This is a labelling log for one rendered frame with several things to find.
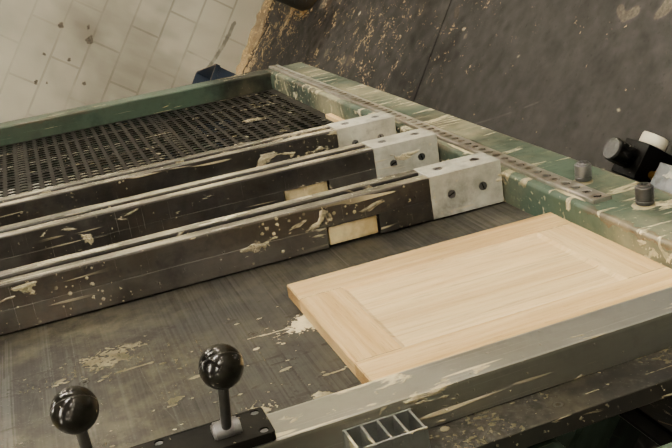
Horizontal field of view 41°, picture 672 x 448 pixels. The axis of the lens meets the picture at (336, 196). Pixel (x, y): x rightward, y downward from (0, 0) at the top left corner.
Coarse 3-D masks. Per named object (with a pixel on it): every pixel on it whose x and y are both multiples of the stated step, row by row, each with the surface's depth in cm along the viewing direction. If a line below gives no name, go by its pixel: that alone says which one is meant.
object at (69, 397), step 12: (60, 396) 71; (72, 396) 70; (84, 396) 71; (60, 408) 70; (72, 408) 70; (84, 408) 70; (96, 408) 71; (60, 420) 70; (72, 420) 70; (84, 420) 70; (72, 432) 71; (84, 432) 74; (84, 444) 75
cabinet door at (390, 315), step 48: (480, 240) 126; (528, 240) 124; (576, 240) 121; (288, 288) 120; (336, 288) 117; (384, 288) 116; (432, 288) 114; (480, 288) 112; (528, 288) 110; (576, 288) 108; (624, 288) 105; (336, 336) 104; (384, 336) 103; (432, 336) 102; (480, 336) 99
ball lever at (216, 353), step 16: (208, 352) 74; (224, 352) 74; (208, 368) 74; (224, 368) 73; (240, 368) 74; (208, 384) 74; (224, 384) 74; (224, 400) 78; (224, 416) 80; (224, 432) 82; (240, 432) 82
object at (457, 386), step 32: (576, 320) 95; (608, 320) 94; (640, 320) 93; (480, 352) 92; (512, 352) 91; (544, 352) 90; (576, 352) 91; (608, 352) 92; (640, 352) 94; (384, 384) 88; (416, 384) 88; (448, 384) 87; (480, 384) 88; (512, 384) 89; (544, 384) 91; (288, 416) 85; (320, 416) 85; (352, 416) 84; (416, 416) 86; (448, 416) 88
